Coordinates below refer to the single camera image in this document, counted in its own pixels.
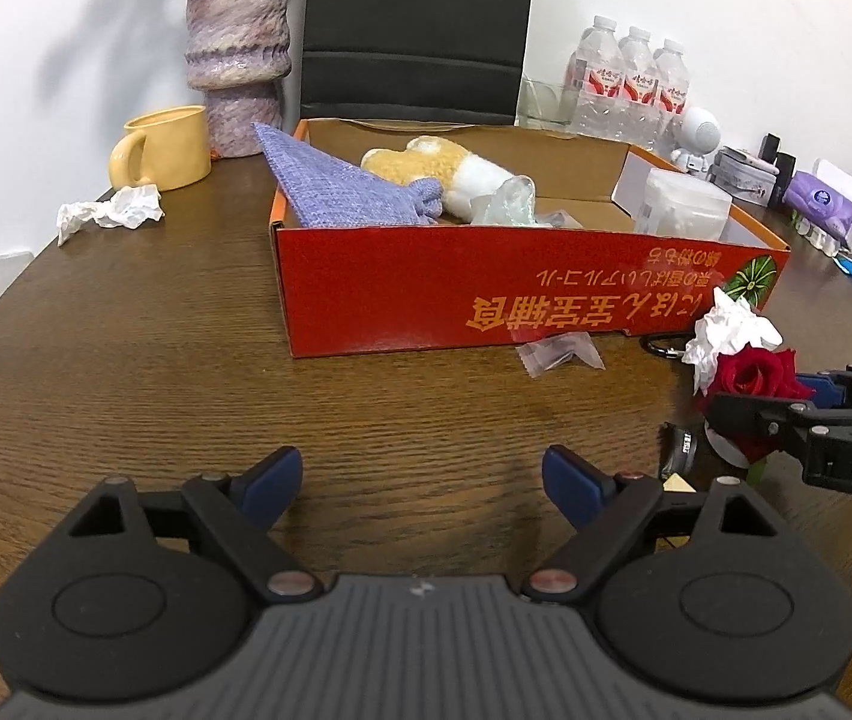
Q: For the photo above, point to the yellow mug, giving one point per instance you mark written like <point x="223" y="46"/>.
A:
<point x="167" y="150"/>

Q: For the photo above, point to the clear plastic packet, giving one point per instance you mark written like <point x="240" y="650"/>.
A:
<point x="561" y="354"/>

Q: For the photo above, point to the purple tissue pack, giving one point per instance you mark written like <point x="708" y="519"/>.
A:
<point x="823" y="199"/>

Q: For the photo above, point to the red cardboard box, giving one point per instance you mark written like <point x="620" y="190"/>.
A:
<point x="471" y="292"/>

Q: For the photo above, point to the red artificial rose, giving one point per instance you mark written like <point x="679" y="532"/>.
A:
<point x="752" y="379"/>

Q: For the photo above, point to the small dark round object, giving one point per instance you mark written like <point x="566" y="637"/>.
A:
<point x="677" y="450"/>

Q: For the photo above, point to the red label water bottle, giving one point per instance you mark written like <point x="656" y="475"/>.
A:
<point x="640" y="90"/>
<point x="672" y="97"/>
<point x="595" y="82"/>

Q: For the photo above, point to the yellow eraser block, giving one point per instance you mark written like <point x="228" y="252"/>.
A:
<point x="677" y="485"/>

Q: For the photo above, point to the black paper bag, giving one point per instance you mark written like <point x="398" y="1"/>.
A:
<point x="411" y="30"/>

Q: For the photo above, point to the yellow and white plush toy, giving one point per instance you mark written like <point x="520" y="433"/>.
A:
<point x="441" y="169"/>

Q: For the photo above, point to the purple ceramic vase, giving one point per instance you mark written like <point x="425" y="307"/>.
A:
<point x="235" y="60"/>

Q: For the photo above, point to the clear cotton swab container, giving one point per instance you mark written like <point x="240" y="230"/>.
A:
<point x="685" y="202"/>

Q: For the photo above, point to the clear plastic bag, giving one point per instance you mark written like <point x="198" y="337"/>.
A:
<point x="512" y="199"/>

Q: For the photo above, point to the white round lid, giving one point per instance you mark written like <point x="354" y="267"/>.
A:
<point x="730" y="446"/>

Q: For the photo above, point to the white robot figurine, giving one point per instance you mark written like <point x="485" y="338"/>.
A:
<point x="697" y="136"/>

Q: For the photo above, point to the crumpled white tissue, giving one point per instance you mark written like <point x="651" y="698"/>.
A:
<point x="733" y="330"/>
<point x="115" y="210"/>

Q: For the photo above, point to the clear glass cup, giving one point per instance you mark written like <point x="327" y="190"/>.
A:
<point x="542" y="101"/>

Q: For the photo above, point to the small black box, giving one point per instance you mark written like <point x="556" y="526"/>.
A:
<point x="778" y="165"/>

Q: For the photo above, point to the grey patterned box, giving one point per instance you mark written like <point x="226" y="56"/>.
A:
<point x="745" y="176"/>

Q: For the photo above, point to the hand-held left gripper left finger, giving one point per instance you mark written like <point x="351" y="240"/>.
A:
<point x="276" y="481"/>

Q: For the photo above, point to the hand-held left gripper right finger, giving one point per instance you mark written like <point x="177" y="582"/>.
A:
<point x="568" y="484"/>

